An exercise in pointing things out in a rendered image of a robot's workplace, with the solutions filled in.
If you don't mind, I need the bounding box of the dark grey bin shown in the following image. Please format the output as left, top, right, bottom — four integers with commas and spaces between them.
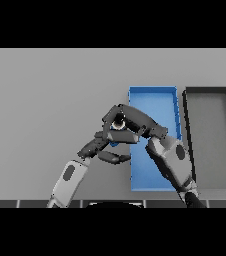
182, 86, 226, 192

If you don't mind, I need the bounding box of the blue bin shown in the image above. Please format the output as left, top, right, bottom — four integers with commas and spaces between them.
128, 85, 183, 192

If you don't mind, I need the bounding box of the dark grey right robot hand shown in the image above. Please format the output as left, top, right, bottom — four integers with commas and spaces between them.
101, 103, 169, 140

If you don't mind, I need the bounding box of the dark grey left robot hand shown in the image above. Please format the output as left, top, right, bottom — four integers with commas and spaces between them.
76, 128, 141, 165

